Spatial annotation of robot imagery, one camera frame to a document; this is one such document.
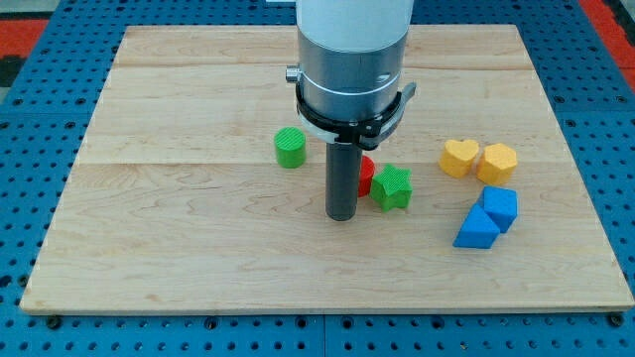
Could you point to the yellow hexagon block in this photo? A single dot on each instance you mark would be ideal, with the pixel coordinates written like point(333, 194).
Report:
point(496, 164)

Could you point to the green cylinder block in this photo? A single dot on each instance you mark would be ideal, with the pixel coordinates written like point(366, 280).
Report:
point(290, 147)

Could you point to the blue cube block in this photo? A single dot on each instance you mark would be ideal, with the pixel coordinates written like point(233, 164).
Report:
point(500, 204)

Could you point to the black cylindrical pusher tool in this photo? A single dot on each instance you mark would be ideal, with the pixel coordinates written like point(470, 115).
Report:
point(343, 163)

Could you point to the red circle block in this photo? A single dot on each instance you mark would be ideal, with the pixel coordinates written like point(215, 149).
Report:
point(366, 175)

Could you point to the yellow heart block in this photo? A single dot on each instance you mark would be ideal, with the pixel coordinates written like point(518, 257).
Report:
point(458, 156)

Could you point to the blue triangle block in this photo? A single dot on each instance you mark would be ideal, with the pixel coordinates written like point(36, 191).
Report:
point(477, 231)

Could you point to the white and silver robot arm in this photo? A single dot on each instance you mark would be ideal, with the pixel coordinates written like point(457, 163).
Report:
point(350, 58)

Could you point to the green star block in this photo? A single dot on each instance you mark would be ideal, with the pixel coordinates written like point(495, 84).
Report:
point(392, 188)

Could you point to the wooden board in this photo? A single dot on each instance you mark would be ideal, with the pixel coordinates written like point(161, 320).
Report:
point(175, 204)

